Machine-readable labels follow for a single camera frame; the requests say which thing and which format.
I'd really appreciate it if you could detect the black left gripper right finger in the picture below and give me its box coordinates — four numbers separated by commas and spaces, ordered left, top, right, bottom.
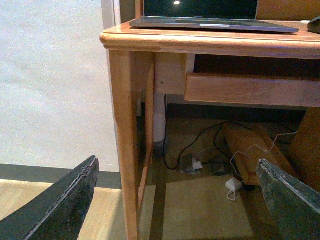
256, 159, 320, 240

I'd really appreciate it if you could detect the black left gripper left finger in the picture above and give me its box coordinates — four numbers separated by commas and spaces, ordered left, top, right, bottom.
0, 155, 99, 240

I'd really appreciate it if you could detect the dark grey Logitech mouse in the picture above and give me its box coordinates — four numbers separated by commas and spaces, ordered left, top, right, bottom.
307, 16, 320, 34

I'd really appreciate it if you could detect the white power adapter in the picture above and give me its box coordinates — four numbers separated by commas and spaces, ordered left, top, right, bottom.
225, 177, 243, 192

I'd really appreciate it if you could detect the wooden rolling computer stand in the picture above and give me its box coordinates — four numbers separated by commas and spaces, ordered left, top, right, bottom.
222, 122, 300, 186

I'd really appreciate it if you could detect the white power strip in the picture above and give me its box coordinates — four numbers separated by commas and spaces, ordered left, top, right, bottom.
180, 155, 203, 174

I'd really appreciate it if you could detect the pull-out keyboard tray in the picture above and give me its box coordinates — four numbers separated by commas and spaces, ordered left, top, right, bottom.
184, 54, 320, 108

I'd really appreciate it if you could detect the white pipe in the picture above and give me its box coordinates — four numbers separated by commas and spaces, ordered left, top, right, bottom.
153, 93, 166, 143

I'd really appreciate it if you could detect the wooden desk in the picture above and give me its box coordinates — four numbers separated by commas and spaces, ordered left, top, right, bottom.
99, 0, 320, 240

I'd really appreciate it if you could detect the silver laptop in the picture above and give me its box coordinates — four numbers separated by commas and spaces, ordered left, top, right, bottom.
130, 0, 299, 34

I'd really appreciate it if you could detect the white charger cable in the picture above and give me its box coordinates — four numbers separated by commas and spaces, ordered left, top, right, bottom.
226, 131, 298, 202

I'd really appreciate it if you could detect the black power cable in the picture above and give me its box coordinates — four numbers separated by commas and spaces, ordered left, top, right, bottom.
162, 94, 253, 170

